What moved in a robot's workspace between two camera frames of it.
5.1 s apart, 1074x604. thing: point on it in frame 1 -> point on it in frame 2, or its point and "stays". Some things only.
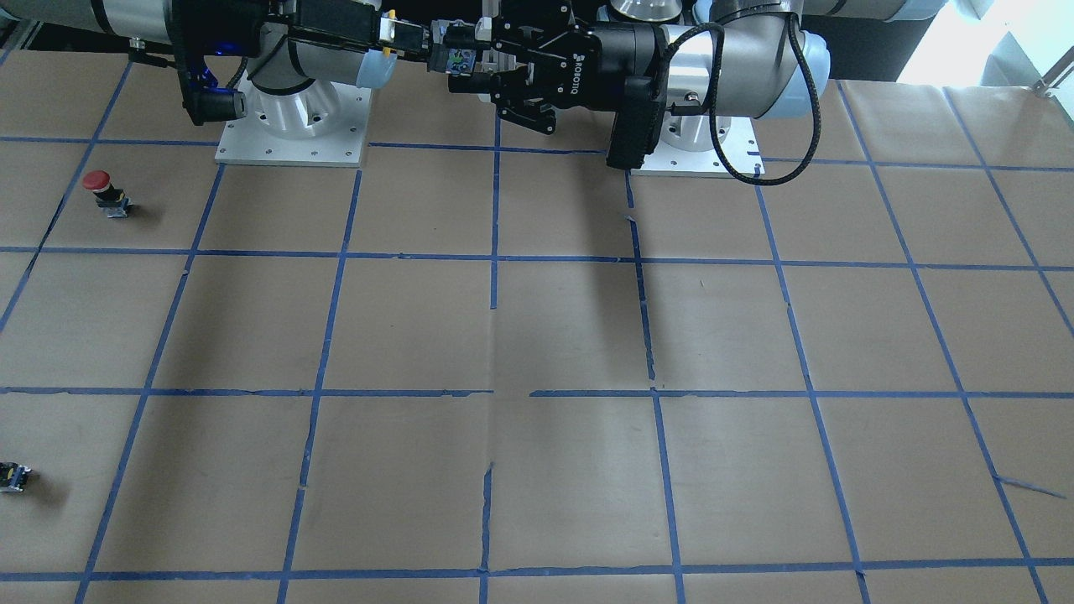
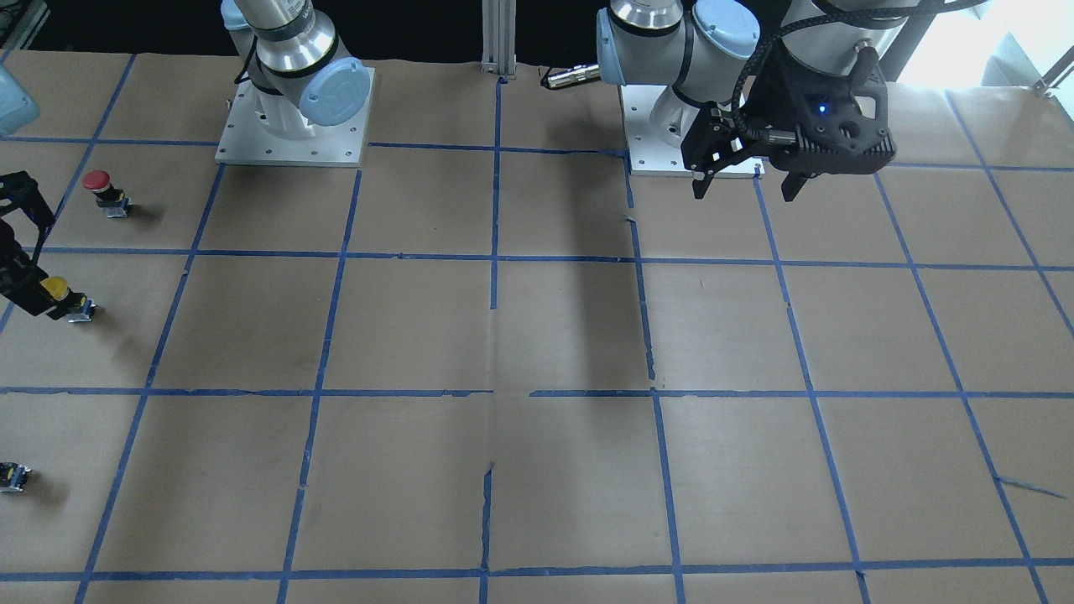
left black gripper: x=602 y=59 -> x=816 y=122
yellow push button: x=450 y=44 -> x=77 y=307
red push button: x=111 y=199 stays
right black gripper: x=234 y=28 -> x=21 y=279
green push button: x=13 y=476 stays
